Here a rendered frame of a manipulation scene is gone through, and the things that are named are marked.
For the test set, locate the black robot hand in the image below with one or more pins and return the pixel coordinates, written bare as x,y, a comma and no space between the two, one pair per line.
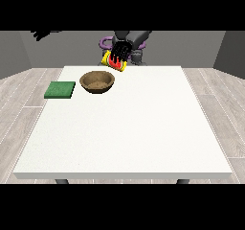
120,51
41,34

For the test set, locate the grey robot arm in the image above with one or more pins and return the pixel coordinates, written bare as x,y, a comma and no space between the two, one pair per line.
139,37

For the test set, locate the brown wooden bowl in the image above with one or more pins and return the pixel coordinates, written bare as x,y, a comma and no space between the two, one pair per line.
97,81

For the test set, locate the green square pad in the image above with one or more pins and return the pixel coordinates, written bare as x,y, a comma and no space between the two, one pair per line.
59,89

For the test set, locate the grey robot trunk purple rings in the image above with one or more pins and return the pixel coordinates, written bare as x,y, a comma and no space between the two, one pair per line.
105,42

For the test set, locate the dark table leg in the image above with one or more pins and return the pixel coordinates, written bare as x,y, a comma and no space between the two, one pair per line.
183,181
62,181

